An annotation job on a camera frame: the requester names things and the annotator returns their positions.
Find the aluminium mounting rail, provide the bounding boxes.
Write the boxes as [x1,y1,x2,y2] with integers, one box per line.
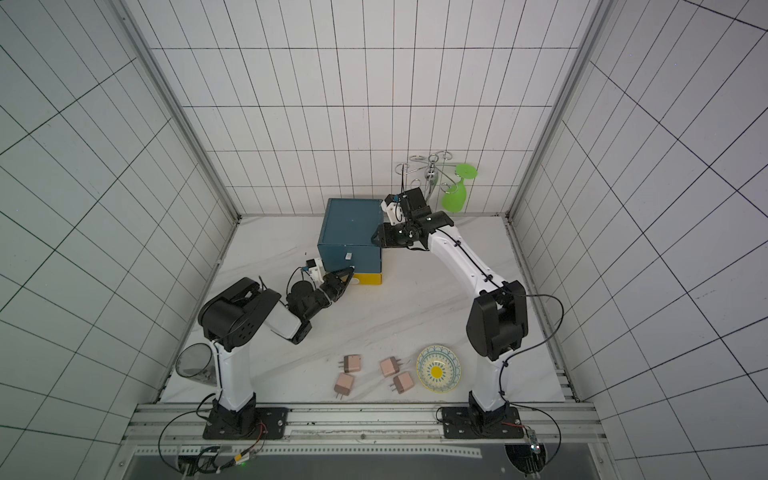
[123,403,607,446]

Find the clear glass cup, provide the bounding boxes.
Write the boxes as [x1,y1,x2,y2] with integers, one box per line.
[174,343,218,386]

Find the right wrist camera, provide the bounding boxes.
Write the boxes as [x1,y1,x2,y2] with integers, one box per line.
[380,194,405,225]

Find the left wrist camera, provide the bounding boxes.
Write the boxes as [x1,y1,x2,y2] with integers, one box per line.
[305,258,326,284]

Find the green plastic wine glass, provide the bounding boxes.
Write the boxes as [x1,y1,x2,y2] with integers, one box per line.
[442,163,478,213]

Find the teal drawer cabinet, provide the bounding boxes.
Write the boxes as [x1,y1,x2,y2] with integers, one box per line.
[317,198,383,274]

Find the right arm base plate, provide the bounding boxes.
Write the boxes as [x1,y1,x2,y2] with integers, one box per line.
[436,406,525,440]

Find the yellow patterned plate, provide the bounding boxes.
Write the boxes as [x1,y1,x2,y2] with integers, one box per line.
[416,344,462,394]

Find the pink plug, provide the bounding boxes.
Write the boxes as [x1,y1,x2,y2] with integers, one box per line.
[379,356,401,378]
[333,372,355,398]
[340,354,362,374]
[392,371,415,394]

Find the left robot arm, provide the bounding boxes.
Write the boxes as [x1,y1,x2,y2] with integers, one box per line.
[198,267,354,414]

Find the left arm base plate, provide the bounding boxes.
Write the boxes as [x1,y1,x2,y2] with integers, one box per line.
[203,406,289,441]

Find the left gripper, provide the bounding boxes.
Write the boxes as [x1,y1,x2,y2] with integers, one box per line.
[305,267,356,319]

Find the silver glass rack stand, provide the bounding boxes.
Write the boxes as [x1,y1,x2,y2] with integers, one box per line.
[394,150,455,202]

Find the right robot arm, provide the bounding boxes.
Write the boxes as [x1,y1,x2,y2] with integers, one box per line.
[372,188,529,429]

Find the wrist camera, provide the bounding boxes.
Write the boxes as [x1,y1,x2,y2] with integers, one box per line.
[305,258,326,284]
[380,194,405,225]

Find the yellow bottom drawer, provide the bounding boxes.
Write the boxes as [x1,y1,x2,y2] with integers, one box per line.
[352,273,383,285]

